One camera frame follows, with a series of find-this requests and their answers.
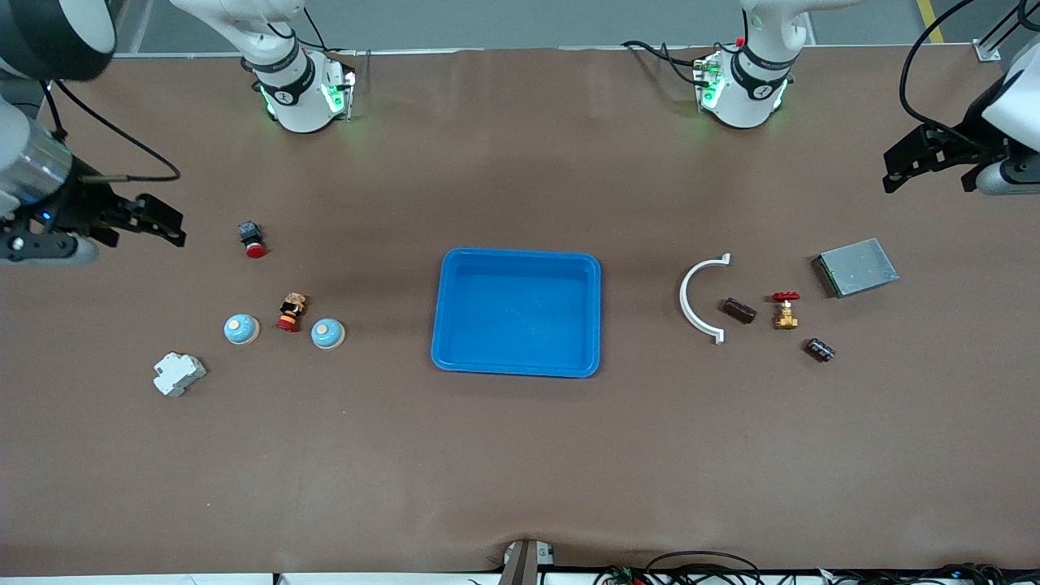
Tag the white circuit breaker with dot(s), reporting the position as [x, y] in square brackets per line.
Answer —
[177, 374]

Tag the blue plastic tray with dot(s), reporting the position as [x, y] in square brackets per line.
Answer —
[520, 317]

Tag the white semicircular pipe clamp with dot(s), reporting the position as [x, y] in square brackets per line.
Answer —
[684, 296]

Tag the silver metal module box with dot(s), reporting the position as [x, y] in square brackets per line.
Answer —
[857, 268]

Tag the brown table cover sheet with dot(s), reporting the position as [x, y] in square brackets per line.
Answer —
[520, 455]

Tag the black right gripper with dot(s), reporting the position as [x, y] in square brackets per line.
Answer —
[80, 203]

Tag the red yellow push button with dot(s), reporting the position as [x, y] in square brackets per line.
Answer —
[290, 313]

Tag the metal edge bracket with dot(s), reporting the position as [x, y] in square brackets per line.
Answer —
[520, 569]

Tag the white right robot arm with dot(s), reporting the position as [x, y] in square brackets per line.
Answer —
[301, 97]

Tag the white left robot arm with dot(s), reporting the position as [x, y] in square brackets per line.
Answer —
[743, 89]

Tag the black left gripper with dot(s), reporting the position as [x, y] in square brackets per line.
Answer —
[957, 146]

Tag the red button black base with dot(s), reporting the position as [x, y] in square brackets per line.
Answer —
[253, 248]

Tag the blue round bell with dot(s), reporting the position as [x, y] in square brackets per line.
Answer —
[241, 328]
[327, 333]

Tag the aluminium frame post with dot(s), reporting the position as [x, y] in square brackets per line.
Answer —
[987, 53]

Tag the dark cylindrical capacitor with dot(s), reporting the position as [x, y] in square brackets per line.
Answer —
[820, 349]
[739, 310]

